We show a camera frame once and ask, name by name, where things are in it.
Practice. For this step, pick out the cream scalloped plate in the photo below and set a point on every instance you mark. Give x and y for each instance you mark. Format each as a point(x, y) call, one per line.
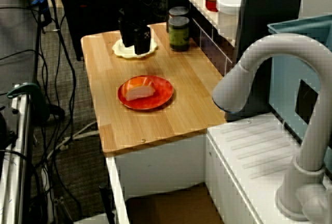
point(117, 50)

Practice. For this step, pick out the black stand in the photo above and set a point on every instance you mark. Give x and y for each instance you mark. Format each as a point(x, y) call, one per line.
point(85, 14)

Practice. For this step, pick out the aluminium frame rail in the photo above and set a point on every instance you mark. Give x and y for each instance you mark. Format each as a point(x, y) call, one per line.
point(22, 156)

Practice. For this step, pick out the white lidded tub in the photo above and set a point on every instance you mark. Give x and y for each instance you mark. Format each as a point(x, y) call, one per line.
point(228, 14)

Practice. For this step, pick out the dark grey upright panel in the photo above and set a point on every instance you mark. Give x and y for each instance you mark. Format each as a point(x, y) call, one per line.
point(269, 1)

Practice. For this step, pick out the toy salmon nigiri sushi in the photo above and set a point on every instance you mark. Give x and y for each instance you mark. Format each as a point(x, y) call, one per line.
point(140, 91)

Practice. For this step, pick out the green label tin can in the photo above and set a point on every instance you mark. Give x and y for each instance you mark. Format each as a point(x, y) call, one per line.
point(179, 34)

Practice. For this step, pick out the dark tiled backsplash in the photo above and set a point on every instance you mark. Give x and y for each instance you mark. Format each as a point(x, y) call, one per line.
point(215, 53)

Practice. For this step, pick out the teal plastic bin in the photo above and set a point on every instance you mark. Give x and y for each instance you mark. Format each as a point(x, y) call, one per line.
point(285, 78)

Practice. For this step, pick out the white toy kitchen cabinet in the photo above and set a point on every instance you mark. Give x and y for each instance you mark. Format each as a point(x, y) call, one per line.
point(160, 164)

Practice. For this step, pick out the grey toy faucet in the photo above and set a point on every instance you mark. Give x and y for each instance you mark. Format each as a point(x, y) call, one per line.
point(311, 143)

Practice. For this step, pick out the red round plate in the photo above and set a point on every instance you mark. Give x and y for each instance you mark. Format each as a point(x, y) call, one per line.
point(160, 94)

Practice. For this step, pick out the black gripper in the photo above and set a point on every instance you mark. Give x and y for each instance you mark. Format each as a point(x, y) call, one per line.
point(133, 11)

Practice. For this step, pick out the green clamp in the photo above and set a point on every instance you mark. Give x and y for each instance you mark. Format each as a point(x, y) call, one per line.
point(23, 87)

